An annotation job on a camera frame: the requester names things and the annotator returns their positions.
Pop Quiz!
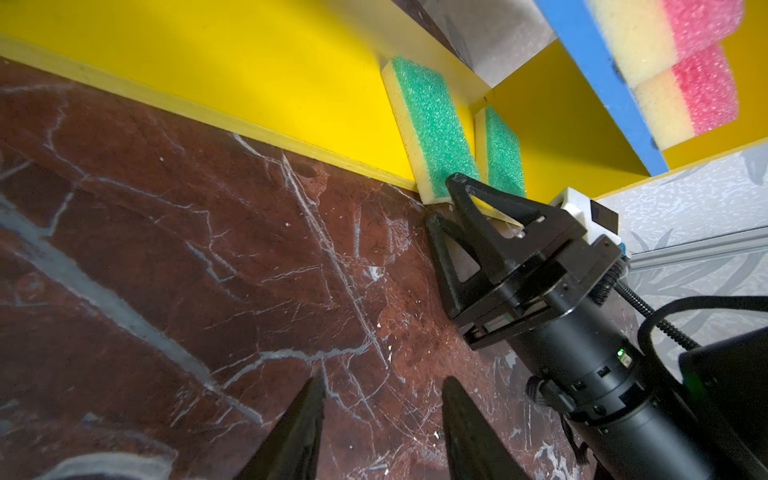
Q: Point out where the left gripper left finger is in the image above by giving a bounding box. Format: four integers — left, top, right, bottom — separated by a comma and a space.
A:
235, 377, 325, 479

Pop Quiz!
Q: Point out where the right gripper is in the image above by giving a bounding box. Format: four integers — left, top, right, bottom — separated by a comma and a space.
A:
425, 173, 718, 479

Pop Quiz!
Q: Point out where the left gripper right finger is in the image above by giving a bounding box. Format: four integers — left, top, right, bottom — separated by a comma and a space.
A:
442, 376, 529, 480

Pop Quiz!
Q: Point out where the green sponge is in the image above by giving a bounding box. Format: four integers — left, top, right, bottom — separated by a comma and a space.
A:
475, 106, 527, 197
382, 56, 480, 205

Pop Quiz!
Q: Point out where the pink smiley sponge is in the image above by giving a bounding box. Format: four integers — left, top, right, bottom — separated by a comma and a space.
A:
587, 0, 745, 88
633, 44, 739, 150

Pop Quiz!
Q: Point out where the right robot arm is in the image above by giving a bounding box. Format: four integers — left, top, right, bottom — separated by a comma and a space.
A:
426, 173, 767, 479

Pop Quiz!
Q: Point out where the blue lower shelf board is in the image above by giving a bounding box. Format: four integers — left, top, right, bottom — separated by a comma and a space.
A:
536, 1, 670, 177

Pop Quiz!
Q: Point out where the yellow shelf unit frame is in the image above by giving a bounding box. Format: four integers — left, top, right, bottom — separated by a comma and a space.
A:
1, 1, 767, 200

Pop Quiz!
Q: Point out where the aluminium enclosure frame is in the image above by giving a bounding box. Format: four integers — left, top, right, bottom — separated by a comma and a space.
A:
630, 227, 767, 271

